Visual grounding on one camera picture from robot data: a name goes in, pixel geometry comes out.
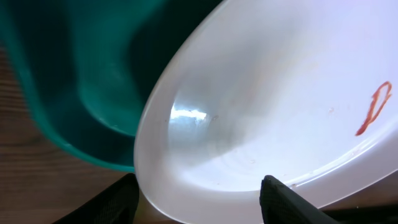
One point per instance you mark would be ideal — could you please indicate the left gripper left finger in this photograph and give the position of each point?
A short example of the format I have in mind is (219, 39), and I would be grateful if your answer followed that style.
(115, 205)

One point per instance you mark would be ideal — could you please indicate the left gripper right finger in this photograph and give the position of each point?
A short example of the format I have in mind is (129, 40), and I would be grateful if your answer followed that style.
(281, 205)

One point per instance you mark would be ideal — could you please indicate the white plate with ketchup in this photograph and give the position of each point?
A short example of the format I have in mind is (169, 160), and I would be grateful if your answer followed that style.
(303, 90)

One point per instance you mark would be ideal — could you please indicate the teal plastic tray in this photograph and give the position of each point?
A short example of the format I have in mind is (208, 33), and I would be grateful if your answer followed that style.
(87, 67)

